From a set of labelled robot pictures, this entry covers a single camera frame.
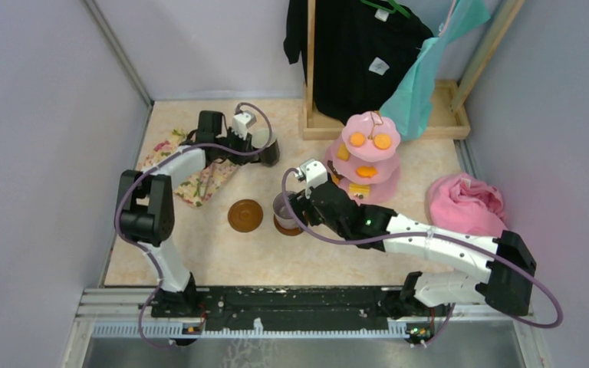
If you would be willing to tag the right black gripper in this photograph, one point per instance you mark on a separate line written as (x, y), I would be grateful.
(300, 204)

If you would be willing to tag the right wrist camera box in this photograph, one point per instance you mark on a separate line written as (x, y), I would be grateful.
(313, 173)

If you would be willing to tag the wooden clothes rack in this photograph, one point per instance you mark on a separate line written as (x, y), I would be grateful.
(448, 118)

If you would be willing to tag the round orange cookie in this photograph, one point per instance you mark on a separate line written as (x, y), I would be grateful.
(357, 139)

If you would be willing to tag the orange fish-shaped cake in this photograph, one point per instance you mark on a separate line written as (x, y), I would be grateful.
(366, 172)

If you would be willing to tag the green clothes hanger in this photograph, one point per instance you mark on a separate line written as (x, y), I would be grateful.
(391, 7)

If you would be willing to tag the yellow layered cake slice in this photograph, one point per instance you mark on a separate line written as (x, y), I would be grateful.
(359, 191)

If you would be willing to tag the brown round coaster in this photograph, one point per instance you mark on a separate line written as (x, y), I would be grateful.
(245, 215)
(286, 231)

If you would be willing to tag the chocolate triangle cake slice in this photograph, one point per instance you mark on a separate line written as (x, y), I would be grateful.
(331, 167)

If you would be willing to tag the pink crumpled towel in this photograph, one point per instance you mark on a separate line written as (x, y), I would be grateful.
(464, 204)

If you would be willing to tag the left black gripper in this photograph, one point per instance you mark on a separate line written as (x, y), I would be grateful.
(244, 145)

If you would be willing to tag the yellow rectangular biscuit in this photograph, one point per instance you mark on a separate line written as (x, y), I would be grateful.
(342, 152)

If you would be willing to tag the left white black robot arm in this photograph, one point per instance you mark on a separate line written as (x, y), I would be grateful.
(145, 214)

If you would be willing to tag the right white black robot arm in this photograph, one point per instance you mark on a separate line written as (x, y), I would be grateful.
(496, 270)

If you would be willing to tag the grey mug black handle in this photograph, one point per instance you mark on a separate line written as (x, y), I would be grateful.
(283, 217)

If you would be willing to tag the round dotted biscuit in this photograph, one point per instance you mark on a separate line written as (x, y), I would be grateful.
(382, 141)

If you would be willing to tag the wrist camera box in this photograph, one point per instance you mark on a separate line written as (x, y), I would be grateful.
(313, 173)
(241, 122)

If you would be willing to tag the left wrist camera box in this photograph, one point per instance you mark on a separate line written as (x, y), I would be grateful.
(241, 122)

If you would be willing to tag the pink three-tier cake stand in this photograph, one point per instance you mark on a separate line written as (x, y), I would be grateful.
(387, 162)

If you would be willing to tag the floral rectangular tray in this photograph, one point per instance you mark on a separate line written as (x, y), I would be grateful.
(186, 189)

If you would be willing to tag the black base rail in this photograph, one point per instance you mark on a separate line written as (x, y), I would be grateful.
(357, 312)

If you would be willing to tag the black t-shirt on hanger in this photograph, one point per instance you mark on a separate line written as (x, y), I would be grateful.
(361, 54)

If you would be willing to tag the black mug white inside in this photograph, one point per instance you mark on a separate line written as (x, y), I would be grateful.
(267, 140)

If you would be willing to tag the teal garment hanging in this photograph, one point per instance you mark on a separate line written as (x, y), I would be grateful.
(409, 107)

